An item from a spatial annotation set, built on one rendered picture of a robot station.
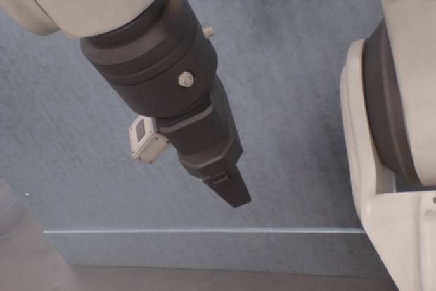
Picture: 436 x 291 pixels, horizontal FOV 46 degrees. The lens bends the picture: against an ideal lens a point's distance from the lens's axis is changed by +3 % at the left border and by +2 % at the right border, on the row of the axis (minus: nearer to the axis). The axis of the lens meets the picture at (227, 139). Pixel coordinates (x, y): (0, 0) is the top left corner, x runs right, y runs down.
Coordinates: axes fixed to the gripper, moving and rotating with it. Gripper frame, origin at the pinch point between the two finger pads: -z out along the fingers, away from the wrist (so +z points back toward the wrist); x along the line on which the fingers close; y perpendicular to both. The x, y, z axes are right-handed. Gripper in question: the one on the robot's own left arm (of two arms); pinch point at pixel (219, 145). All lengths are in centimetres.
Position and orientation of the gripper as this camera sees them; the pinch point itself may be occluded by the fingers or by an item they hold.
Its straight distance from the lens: 51.7
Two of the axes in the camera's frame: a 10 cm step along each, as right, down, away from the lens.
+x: -2.1, -7.4, 6.4
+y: -9.1, 3.9, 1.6
